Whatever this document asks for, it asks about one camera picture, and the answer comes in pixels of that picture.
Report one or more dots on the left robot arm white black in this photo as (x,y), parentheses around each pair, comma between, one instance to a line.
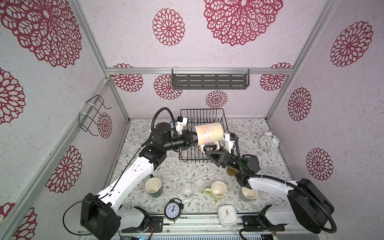
(102,215)

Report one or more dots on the black alarm clock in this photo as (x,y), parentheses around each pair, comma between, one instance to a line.
(173,209)

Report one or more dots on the black wire wall holder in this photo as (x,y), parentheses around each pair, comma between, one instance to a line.
(96,121)

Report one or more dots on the white twin bell alarm clock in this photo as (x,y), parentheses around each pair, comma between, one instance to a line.
(268,141)

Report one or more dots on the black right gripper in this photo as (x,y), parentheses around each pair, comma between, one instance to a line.
(224,160)

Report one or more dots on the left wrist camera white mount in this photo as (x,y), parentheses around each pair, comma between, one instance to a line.
(181,122)

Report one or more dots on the white square clock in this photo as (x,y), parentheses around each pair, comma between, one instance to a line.
(227,216)

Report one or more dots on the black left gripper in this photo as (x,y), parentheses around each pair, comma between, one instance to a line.
(187,136)

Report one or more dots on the amber glass cup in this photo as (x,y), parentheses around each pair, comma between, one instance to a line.
(231,171)

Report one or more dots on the grey wall shelf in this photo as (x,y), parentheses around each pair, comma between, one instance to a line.
(210,80)

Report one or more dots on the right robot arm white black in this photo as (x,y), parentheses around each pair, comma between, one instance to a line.
(308,206)

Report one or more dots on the pink iridescent mug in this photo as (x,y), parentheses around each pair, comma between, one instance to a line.
(208,134)

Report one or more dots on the light green mug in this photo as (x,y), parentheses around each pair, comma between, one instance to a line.
(217,191)

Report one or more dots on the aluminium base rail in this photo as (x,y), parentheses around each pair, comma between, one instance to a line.
(208,227)

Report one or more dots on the clear drinking glass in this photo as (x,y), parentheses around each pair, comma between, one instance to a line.
(188,190)

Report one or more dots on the grey cream mug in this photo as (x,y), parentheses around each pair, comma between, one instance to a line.
(248,195)

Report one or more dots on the black wire dish rack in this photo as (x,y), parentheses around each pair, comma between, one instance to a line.
(200,117)

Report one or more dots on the dark green mug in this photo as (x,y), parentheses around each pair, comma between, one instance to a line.
(153,187)

